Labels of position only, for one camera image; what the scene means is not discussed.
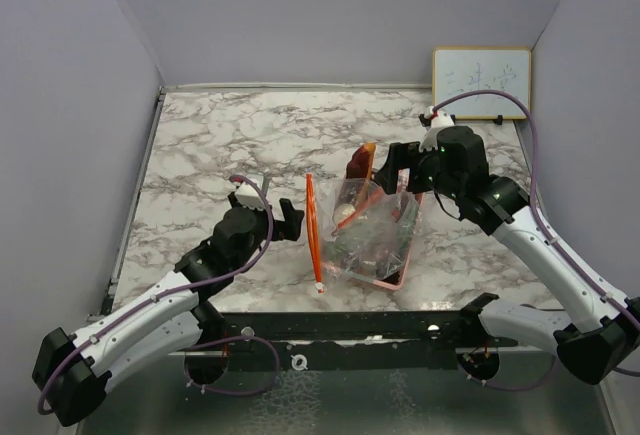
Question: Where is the small framed whiteboard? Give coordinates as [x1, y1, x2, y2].
[432, 46, 532, 120]

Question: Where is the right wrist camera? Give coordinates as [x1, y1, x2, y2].
[419, 106, 455, 152]

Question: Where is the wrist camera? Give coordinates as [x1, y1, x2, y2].
[419, 106, 455, 152]
[234, 175, 270, 210]

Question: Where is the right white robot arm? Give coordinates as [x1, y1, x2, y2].
[374, 126, 639, 385]

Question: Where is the purple cable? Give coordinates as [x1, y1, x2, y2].
[429, 90, 640, 391]
[37, 174, 281, 416]

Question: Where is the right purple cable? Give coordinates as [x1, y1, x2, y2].
[429, 90, 640, 391]

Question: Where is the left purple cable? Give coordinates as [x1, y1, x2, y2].
[37, 174, 281, 416]

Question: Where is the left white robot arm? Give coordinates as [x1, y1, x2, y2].
[32, 194, 304, 427]

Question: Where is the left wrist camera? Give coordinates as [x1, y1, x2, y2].
[234, 175, 270, 210]

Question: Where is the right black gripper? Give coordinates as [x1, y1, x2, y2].
[375, 140, 463, 201]

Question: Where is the clear orange-zip bag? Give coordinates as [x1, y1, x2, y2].
[306, 173, 325, 294]
[317, 177, 421, 286]

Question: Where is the pink plastic basket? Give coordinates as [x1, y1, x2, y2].
[319, 169, 426, 290]

